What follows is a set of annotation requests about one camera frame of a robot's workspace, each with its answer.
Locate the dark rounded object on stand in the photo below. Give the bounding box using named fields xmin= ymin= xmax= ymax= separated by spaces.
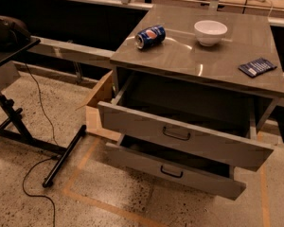
xmin=0 ymin=15 xmax=31 ymax=52

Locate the white ceramic bowl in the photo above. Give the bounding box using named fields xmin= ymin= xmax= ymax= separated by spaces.
xmin=194 ymin=20 xmax=228 ymax=46

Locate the black floor cable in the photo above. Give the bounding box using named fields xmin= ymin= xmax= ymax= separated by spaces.
xmin=21 ymin=63 xmax=60 ymax=227

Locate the grey upper drawer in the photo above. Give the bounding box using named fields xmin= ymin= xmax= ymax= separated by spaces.
xmin=100 ymin=74 xmax=273 ymax=171

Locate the grey drawer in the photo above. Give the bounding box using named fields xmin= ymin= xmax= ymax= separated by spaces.
xmin=106 ymin=135 xmax=246 ymax=201
xmin=100 ymin=74 xmax=273 ymax=171

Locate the brown cardboard box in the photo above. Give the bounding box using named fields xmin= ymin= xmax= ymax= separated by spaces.
xmin=78 ymin=71 xmax=120 ymax=142

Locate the blue pepsi can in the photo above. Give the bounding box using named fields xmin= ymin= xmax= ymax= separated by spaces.
xmin=135 ymin=25 xmax=166 ymax=49

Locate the blue rxbar blueberry wrapper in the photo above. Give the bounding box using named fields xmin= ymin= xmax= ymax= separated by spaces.
xmin=239 ymin=58 xmax=276 ymax=78

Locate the grey lower drawer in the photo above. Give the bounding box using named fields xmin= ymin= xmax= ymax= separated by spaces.
xmin=106 ymin=135 xmax=246 ymax=201

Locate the black metal stand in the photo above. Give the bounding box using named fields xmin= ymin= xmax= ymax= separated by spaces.
xmin=0 ymin=38 xmax=86 ymax=188

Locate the grey metal bench rail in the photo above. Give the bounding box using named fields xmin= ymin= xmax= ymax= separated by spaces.
xmin=29 ymin=37 xmax=114 ymax=70

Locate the grey drawer cabinet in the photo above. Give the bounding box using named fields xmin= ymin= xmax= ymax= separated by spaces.
xmin=109 ymin=3 xmax=284 ymax=140

